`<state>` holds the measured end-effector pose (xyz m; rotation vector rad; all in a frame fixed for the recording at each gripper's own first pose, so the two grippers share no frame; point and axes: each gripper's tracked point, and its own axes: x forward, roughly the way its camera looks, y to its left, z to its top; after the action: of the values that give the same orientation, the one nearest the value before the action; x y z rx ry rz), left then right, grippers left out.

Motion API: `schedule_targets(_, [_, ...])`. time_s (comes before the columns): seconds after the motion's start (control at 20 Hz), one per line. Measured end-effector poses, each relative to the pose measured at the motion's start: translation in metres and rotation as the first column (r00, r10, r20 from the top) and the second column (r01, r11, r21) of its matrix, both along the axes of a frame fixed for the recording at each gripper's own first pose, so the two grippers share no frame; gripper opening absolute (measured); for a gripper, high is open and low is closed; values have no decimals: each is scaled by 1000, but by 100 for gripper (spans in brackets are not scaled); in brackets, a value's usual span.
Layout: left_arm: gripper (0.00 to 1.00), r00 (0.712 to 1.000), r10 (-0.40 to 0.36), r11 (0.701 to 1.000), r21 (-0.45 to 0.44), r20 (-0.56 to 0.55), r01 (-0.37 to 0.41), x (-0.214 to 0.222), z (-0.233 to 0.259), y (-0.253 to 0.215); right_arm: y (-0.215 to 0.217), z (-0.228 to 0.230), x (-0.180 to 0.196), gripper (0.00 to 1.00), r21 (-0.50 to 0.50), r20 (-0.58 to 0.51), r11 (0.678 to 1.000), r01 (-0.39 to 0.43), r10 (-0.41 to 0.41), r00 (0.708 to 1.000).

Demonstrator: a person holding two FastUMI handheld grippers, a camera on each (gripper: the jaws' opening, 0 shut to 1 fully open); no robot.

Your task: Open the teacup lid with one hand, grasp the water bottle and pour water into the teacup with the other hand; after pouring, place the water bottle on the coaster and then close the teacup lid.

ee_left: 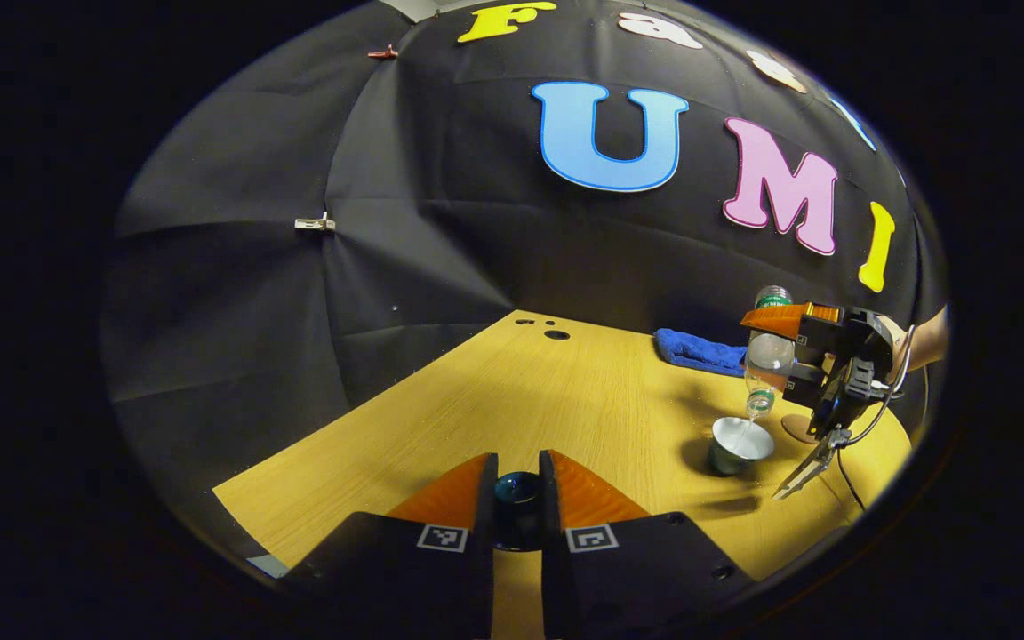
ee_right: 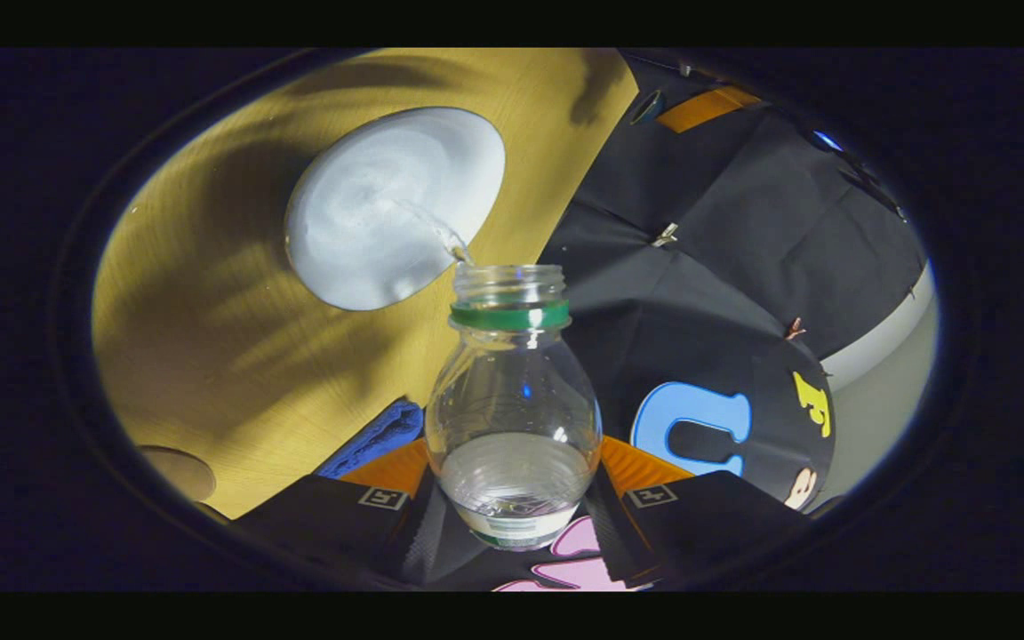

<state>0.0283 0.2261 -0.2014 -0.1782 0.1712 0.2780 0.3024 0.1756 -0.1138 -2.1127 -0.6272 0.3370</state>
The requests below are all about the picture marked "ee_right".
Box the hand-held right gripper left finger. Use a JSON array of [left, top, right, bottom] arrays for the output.
[[232, 436, 451, 589]]

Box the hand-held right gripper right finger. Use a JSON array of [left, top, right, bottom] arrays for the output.
[[585, 436, 811, 588]]

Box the round brown coaster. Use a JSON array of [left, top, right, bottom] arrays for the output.
[[137, 444, 218, 504]]

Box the clear plastic water bottle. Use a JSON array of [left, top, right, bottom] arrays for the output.
[[424, 263, 604, 552]]

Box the white teacup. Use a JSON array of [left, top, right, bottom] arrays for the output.
[[284, 107, 507, 312]]

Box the blue folded towel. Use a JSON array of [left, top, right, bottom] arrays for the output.
[[315, 398, 425, 481]]

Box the black backdrop cloth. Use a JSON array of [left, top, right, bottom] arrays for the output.
[[494, 49, 931, 592]]

